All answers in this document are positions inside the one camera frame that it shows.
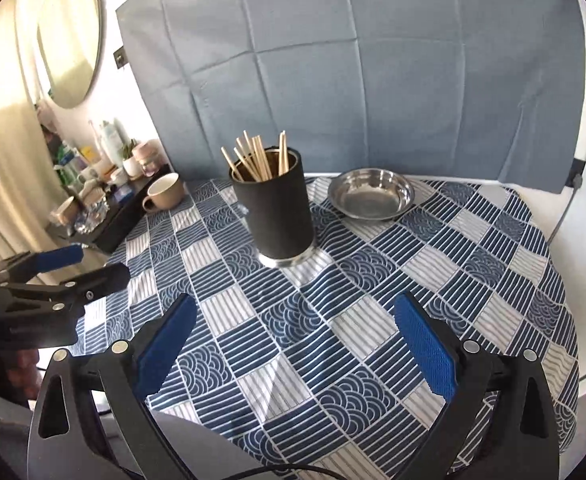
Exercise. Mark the small blue box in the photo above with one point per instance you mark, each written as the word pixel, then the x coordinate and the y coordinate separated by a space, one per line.
pixel 123 191

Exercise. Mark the green package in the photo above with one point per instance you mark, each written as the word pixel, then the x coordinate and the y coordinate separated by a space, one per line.
pixel 65 165

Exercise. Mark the wooden hairbrush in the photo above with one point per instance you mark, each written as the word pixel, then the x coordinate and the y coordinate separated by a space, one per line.
pixel 93 198

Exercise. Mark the grey backdrop cloth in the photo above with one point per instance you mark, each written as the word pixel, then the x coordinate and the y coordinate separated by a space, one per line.
pixel 373 85

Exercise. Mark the white cream jar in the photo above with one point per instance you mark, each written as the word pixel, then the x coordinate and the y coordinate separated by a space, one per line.
pixel 118 176

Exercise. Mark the person's left hand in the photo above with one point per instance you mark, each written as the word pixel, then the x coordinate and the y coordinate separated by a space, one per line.
pixel 20 370

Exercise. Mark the black side table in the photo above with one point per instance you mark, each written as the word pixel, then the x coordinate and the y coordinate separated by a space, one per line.
pixel 123 220

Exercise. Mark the crinkled foil dish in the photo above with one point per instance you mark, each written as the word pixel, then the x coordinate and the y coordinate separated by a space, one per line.
pixel 93 217

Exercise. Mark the white printed mug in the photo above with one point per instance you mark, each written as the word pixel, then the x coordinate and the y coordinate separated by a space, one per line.
pixel 87 175

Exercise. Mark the black clip on backdrop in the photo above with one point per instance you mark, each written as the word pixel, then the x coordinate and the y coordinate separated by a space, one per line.
pixel 120 57

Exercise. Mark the black clip on board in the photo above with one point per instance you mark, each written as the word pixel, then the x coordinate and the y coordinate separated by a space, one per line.
pixel 578 175

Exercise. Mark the bunch of wooden chopsticks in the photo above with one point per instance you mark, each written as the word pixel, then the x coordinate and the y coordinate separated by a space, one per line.
pixel 263 162

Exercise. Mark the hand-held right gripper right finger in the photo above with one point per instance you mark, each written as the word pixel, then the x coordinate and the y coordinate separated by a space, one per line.
pixel 428 345

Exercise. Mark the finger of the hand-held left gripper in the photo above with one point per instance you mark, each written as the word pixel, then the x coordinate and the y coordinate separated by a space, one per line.
pixel 58 258
pixel 103 280

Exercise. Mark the beige curtain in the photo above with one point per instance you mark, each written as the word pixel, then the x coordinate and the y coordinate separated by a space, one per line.
pixel 8 110

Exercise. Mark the stainless steel bowl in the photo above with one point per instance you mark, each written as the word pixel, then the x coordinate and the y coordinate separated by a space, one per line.
pixel 373 195

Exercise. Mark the succulent in white pot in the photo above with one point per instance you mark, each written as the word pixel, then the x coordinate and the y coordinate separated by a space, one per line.
pixel 132 166

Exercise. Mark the pink lidded glass jar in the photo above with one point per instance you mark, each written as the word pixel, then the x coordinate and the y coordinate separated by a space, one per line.
pixel 149 160

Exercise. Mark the white electric toothbrush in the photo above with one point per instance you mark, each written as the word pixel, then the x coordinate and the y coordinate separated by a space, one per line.
pixel 94 140

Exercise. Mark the pale green pump bottle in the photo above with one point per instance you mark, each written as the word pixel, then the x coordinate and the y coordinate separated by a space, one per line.
pixel 109 142

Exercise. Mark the oval wall mirror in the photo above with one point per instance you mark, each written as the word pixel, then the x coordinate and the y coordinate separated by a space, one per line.
pixel 70 35

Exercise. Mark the yellow packet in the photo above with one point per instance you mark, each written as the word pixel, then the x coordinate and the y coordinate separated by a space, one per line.
pixel 88 154

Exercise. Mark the small beige cup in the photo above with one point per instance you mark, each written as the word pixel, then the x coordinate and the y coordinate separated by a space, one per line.
pixel 68 211

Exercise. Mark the blue white patterned tablecloth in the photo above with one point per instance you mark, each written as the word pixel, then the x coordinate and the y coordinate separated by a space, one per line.
pixel 373 285

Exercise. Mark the black cylindrical utensil holder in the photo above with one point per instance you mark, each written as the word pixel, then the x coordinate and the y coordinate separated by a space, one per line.
pixel 278 220

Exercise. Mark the beige ceramic mug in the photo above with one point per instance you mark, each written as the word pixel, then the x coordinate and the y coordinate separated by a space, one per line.
pixel 170 195

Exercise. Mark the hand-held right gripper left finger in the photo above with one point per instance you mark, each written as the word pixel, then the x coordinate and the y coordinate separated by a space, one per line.
pixel 165 345

